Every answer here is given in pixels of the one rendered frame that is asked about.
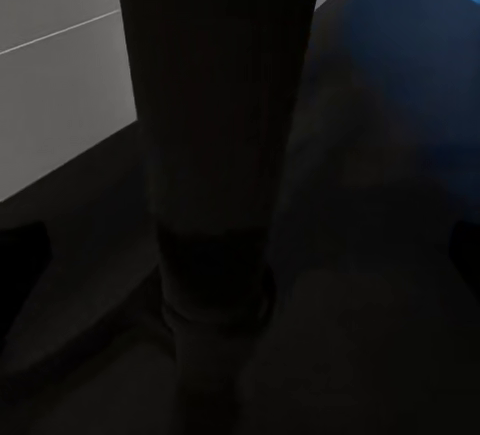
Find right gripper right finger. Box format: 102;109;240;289
448;220;480;302

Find monitor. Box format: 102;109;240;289
0;0;327;414

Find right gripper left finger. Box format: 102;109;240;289
0;221;52;342

